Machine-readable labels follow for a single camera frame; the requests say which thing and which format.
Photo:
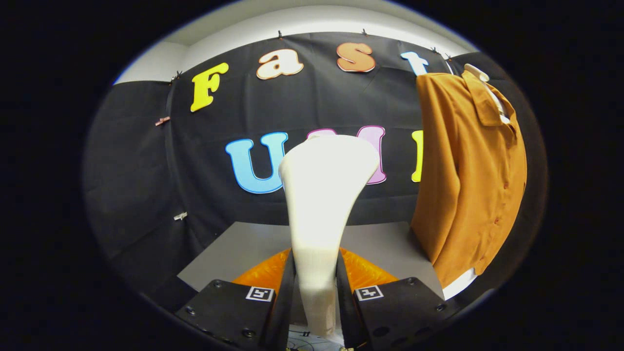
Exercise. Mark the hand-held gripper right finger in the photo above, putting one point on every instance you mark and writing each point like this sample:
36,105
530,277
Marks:
345,312

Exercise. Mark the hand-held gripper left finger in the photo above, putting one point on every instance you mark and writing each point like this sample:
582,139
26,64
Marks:
285,312

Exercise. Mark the white garment steamer head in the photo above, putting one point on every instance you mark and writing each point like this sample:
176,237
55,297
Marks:
321,195

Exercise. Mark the orange button-up shirt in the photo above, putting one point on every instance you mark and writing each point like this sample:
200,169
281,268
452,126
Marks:
468,185

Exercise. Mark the white clothes peg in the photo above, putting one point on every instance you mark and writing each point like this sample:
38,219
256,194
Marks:
180,215

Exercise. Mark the pink clothes peg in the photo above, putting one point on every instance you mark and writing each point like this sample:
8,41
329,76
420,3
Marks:
162,120

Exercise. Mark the white plastic clothes hanger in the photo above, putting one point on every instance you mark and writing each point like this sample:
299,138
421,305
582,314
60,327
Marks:
477,73

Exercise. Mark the black backdrop cloth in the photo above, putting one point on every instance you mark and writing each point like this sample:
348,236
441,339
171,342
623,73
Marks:
146,170

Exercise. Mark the row of black cloth clips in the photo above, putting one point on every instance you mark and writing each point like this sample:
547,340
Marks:
280,35

